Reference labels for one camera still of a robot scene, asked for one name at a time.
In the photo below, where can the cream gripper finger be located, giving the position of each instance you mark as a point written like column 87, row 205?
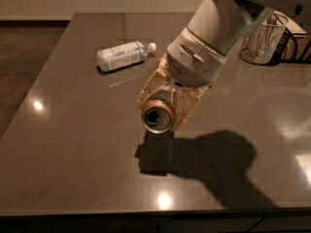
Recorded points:
column 185, row 102
column 159, row 80

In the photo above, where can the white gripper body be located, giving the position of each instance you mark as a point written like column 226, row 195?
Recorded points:
column 194, row 61

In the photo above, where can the orange soda can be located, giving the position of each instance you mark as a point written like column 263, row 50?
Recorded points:
column 158, row 113

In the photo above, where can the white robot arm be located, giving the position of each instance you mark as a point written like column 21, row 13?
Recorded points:
column 220, row 24

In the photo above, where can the clear plastic water bottle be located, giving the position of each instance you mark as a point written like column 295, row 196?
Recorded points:
column 114, row 58

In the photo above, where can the metal mesh cup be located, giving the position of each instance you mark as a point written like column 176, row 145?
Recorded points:
column 259, row 46

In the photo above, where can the wire basket with snacks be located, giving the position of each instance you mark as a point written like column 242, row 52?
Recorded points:
column 295, row 44

